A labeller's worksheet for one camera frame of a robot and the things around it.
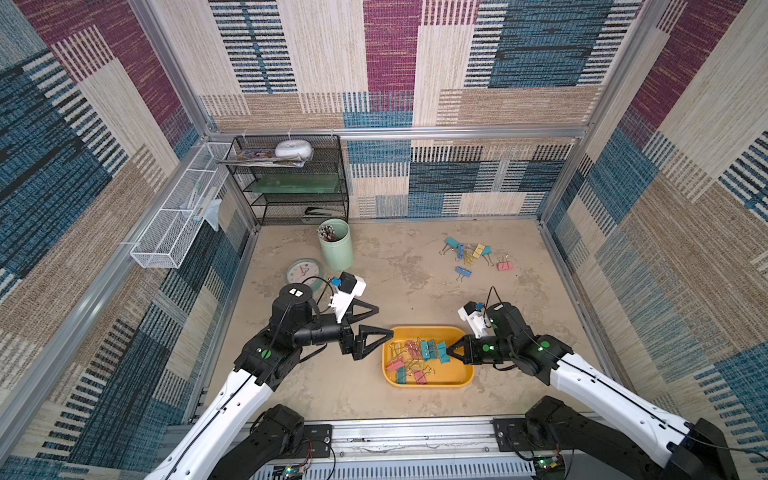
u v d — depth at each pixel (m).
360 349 0.55
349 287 0.57
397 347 0.87
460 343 0.74
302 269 1.03
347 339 0.56
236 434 0.46
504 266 1.05
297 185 0.96
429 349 0.87
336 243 0.96
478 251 1.08
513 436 0.73
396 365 0.83
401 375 0.83
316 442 0.73
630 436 0.46
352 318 0.67
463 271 1.03
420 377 0.82
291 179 1.05
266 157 0.92
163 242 0.89
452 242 1.14
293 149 0.89
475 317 0.74
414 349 0.85
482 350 0.68
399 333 0.93
